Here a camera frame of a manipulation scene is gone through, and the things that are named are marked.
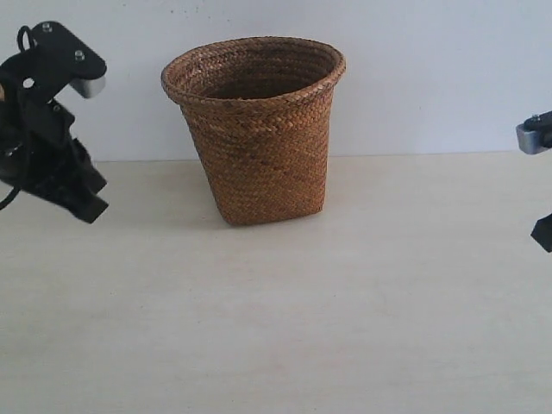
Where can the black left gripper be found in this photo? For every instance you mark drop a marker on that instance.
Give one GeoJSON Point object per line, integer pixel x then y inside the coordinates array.
{"type": "Point", "coordinates": [39, 155]}

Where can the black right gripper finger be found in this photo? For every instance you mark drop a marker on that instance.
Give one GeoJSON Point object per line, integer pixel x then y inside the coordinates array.
{"type": "Point", "coordinates": [542, 233]}

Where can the brown woven wicker basket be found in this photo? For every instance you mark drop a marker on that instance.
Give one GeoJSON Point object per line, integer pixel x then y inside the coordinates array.
{"type": "Point", "coordinates": [258, 111]}

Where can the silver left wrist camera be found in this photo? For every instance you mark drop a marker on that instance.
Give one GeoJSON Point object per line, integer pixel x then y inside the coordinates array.
{"type": "Point", "coordinates": [58, 58]}

